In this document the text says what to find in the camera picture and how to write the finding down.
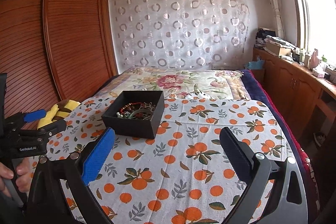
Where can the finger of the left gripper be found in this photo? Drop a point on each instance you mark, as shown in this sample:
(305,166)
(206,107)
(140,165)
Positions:
(20,119)
(45,131)

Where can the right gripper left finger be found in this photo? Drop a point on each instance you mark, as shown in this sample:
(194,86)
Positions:
(47,202)

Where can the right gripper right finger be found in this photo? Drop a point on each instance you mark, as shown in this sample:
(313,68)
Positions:
(287,201)

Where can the green bangle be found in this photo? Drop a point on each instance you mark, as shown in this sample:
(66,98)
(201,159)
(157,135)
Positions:
(141,114)

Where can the silver bangle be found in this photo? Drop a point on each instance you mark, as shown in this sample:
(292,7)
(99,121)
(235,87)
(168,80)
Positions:
(149,106)

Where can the black jewelry box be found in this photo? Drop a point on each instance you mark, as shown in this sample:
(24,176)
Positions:
(116,116)

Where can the red wooden wardrobe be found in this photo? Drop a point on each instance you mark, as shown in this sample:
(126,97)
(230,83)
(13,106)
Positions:
(53,50)

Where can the orange print bedsheet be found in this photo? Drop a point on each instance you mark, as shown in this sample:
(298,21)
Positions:
(183,175)

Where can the wooden side cabinet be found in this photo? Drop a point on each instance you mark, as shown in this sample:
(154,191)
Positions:
(304,101)

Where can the dark blue blanket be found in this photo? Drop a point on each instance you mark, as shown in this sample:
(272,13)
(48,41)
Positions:
(256,92)

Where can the teal cloth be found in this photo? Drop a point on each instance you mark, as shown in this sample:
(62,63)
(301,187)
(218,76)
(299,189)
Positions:
(255,65)

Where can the pink figurine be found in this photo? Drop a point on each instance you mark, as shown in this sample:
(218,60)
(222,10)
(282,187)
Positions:
(314,60)

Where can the clutter pile on cabinet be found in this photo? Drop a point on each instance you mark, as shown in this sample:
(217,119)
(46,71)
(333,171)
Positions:
(267,40)

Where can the circle pattern curtain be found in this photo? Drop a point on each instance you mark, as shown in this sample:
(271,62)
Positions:
(179,34)

